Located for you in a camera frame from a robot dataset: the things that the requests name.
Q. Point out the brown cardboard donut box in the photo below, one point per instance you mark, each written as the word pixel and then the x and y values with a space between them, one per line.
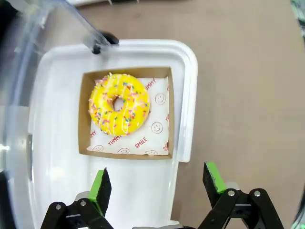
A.
pixel 83 119

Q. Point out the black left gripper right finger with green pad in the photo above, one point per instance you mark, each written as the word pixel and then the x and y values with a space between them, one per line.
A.
pixel 212 179

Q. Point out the clear plastic tray lid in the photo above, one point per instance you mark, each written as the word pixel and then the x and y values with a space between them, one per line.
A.
pixel 19 71

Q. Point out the white printed smile paper liner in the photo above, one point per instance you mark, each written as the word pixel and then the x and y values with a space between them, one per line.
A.
pixel 147 136

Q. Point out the yellow sprinkled donut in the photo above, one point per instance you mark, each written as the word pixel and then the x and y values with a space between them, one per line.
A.
pixel 104 119

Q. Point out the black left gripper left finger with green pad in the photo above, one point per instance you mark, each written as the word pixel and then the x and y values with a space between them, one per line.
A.
pixel 103 190

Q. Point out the black lid hinge bracket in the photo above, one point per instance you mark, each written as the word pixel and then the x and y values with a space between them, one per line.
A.
pixel 110 38

